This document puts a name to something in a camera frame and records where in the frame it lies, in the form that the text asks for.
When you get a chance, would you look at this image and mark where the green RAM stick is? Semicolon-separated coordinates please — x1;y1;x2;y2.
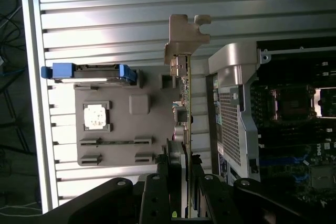
81;140;153;146

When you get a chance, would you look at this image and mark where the grey plastic parts rack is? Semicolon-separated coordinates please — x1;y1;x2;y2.
74;68;184;167

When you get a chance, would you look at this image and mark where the green motherboard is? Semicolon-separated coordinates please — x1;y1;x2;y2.
249;58;336;209

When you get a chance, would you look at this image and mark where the blue expansion slot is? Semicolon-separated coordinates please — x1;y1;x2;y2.
259;155;308;166

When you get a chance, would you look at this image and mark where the silver CPU chip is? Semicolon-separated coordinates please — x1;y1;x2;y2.
83;104;108;127

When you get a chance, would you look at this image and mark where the silver chipset heat sink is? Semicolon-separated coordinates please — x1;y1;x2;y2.
311;167;335;189

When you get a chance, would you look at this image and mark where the CPU socket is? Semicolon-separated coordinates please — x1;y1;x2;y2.
270;84;316;122

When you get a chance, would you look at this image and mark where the metal socket cover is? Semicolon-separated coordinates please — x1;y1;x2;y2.
313;87;336;119

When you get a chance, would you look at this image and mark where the hard disk in blue carrier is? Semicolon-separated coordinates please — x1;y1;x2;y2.
40;62;137;87

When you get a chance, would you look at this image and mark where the open black PC case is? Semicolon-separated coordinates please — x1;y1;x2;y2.
206;40;336;224

